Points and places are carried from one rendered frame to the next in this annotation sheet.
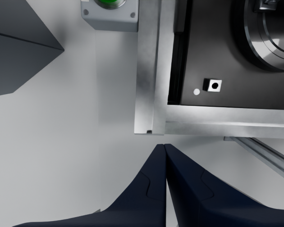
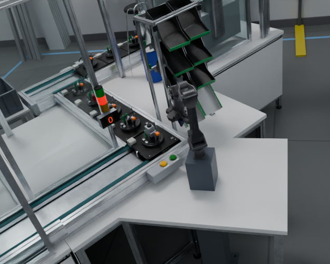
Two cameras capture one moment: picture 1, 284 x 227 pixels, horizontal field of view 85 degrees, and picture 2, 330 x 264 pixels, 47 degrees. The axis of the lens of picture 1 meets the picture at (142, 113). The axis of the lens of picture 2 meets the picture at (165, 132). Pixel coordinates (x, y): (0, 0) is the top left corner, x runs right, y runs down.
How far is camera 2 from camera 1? 2.17 m
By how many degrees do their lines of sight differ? 45
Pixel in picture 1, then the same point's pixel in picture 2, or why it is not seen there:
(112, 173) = (217, 144)
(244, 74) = (166, 137)
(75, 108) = not seen: hidden behind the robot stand
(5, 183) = (251, 158)
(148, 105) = (185, 142)
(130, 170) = (211, 142)
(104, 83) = not seen: hidden behind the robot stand
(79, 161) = (221, 151)
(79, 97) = not seen: hidden behind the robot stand
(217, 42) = (165, 143)
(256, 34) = (161, 139)
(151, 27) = (172, 151)
